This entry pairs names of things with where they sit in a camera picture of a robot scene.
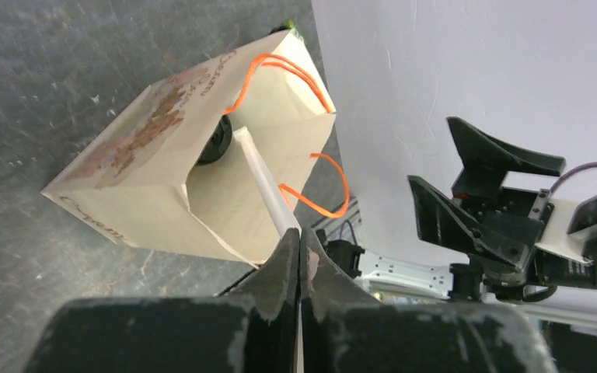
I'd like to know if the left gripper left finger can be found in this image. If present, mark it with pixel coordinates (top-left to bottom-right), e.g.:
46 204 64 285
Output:
25 228 300 372

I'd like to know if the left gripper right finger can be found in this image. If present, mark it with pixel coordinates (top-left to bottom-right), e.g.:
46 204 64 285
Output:
299 228 556 372

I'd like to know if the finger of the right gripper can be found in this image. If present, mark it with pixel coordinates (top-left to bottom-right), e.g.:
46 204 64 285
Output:
407 176 531 270
446 117 566 198

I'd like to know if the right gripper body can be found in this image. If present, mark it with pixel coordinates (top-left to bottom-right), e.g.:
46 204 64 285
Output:
450 187 597 302

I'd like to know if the single white straw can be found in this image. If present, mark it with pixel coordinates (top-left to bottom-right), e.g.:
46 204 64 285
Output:
233 127 302 236

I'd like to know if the brown paper takeout bag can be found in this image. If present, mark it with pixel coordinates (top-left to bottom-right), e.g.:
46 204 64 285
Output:
42 30 336 266

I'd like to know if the single black cup lid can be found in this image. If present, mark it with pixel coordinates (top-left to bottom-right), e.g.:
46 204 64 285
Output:
196 115 233 166

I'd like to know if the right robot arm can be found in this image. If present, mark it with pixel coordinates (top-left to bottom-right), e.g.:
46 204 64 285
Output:
323 117 597 303

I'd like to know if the green toy block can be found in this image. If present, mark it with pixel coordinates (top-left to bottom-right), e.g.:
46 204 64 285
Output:
269 19 305 43

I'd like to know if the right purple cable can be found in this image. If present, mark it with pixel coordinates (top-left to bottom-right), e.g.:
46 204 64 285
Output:
550 161 597 196

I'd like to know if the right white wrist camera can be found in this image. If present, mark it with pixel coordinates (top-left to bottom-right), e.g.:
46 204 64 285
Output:
536 195 597 265

